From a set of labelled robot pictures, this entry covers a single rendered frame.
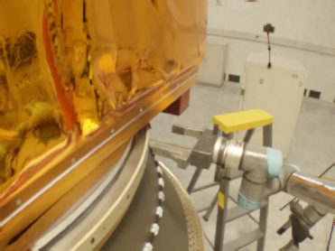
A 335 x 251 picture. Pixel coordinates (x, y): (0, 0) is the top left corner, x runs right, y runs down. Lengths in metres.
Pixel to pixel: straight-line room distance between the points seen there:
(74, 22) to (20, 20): 0.11
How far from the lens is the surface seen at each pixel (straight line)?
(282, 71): 3.61
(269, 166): 0.63
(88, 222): 0.53
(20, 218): 0.49
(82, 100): 0.48
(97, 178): 0.59
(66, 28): 0.44
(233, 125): 1.41
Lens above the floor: 2.11
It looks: 26 degrees down
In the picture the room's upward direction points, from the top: 2 degrees clockwise
